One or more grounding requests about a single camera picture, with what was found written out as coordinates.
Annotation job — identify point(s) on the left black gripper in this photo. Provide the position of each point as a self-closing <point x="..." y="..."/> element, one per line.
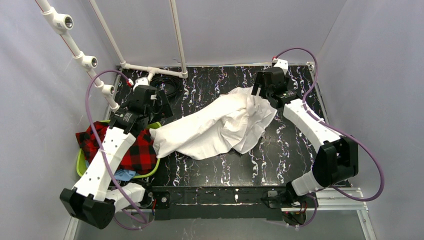
<point x="160" y="102"/>

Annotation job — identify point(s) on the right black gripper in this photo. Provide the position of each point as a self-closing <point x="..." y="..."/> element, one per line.
<point x="262" y="84"/>

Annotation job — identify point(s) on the white cloth sheet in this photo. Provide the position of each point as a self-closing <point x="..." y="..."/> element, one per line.
<point x="234" y="121"/>

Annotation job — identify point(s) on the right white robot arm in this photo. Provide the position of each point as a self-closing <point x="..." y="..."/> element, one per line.
<point x="336" y="155"/>

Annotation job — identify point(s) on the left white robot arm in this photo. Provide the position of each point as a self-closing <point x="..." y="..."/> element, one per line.
<point x="97" y="196"/>

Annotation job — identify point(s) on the red black plaid cloth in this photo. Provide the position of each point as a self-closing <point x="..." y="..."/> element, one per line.
<point x="139" y="152"/>

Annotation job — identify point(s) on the blue cloth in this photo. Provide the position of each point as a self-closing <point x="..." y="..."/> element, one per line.
<point x="124" y="175"/>

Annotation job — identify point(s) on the green plastic basket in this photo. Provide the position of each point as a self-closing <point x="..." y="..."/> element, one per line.
<point x="81" y="165"/>

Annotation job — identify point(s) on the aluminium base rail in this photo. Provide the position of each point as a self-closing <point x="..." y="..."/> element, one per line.
<point x="235" y="202"/>

